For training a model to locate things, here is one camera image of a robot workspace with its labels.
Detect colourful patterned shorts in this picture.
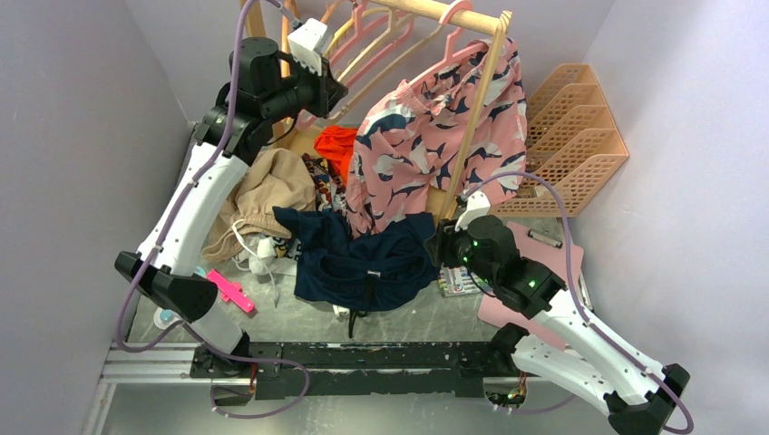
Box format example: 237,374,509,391
302,153,346,216

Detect yellow hanger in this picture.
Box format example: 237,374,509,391
332,6,389,44

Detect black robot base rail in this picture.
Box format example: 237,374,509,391
189,342,519,400

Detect pink plastic hanger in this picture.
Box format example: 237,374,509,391
297,0,417,132

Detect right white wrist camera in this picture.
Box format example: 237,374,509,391
454,190,491,231

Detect pink hanger holding shorts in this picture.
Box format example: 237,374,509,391
408,0,491,85

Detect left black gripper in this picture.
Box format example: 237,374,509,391
264,51,350,123

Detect navy blue shorts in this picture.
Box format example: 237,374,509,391
273,206,439,337

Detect pink plastic clip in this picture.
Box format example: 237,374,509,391
205,270,256,314

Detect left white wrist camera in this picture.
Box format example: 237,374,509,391
287,18,333,71

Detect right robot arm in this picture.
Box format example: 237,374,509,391
425,216,694,434

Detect orange hanger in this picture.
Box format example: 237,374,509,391
281,1,344,76

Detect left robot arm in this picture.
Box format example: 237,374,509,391
114,33,347,377

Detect marker pen set box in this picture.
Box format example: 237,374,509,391
438,266,492,297

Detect wooden clothes rack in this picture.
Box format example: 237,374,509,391
239,0,513,227

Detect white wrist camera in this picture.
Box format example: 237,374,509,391
454,190,491,231
287,18,333,71

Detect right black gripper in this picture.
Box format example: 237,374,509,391
423,212,499,286

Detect orange garment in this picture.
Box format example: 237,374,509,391
314,125,359,188

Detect peach plastic file organizer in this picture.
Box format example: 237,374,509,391
526,63,629,218

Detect pink clipboard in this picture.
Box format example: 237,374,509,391
477,222,593,351

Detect blue toothbrush package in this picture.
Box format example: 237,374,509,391
152,270,213,324

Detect pink shark print shorts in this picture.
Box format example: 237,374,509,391
346,39,527,237

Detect beige shorts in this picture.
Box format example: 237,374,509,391
202,149,316,263

